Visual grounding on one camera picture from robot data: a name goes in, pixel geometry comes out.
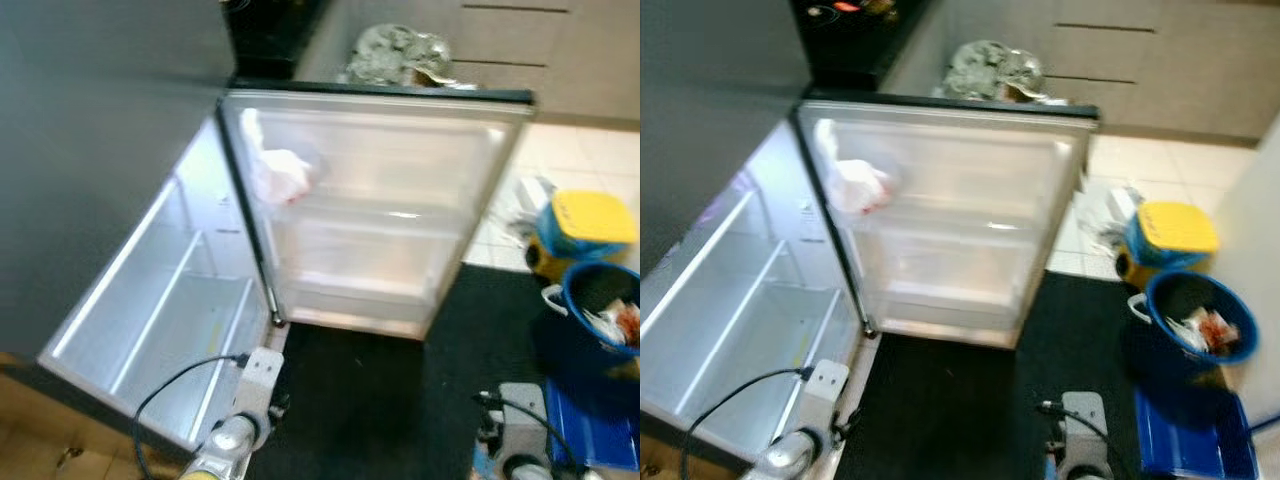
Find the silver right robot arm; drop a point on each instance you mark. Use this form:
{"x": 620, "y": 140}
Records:
{"x": 1085, "y": 470}
{"x": 530, "y": 468}

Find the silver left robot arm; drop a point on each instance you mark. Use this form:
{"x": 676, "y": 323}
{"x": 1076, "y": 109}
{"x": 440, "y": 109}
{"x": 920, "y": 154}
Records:
{"x": 795, "y": 455}
{"x": 225, "y": 445}

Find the grey fridge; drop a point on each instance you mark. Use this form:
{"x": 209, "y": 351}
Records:
{"x": 80, "y": 150}
{"x": 700, "y": 130}

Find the black floor mat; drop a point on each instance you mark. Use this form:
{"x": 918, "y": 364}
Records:
{"x": 960, "y": 410}
{"x": 380, "y": 400}

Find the small white red plastic bag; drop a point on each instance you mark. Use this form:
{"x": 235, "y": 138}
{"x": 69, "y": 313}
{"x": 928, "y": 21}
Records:
{"x": 860, "y": 185}
{"x": 280, "y": 175}

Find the blue plastic tray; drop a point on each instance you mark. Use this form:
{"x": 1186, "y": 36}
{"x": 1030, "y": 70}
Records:
{"x": 600, "y": 425}
{"x": 1195, "y": 435}

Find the crumpled wrapper rubbish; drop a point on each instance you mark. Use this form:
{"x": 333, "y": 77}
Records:
{"x": 620, "y": 322}
{"x": 1205, "y": 330}

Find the blue bucket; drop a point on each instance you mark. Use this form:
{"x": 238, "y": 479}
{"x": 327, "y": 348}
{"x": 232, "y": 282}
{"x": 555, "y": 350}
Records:
{"x": 560, "y": 345}
{"x": 1145, "y": 345}

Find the white box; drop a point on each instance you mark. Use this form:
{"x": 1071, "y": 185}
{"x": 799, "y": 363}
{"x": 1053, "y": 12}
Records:
{"x": 1110, "y": 215}
{"x": 525, "y": 200}

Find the blue bin with yellow lid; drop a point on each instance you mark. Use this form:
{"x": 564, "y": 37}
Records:
{"x": 1175, "y": 235}
{"x": 585, "y": 225}

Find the crumpled grey green bag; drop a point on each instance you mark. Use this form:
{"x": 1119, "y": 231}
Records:
{"x": 395, "y": 55}
{"x": 990, "y": 70}

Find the black kitchen countertop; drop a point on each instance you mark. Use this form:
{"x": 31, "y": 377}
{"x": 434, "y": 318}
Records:
{"x": 850, "y": 45}
{"x": 270, "y": 35}

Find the black induction hob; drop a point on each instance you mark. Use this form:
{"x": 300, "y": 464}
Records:
{"x": 840, "y": 8}

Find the grey kitchen cabinets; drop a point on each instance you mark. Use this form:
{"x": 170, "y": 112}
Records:
{"x": 540, "y": 60}
{"x": 1150, "y": 70}

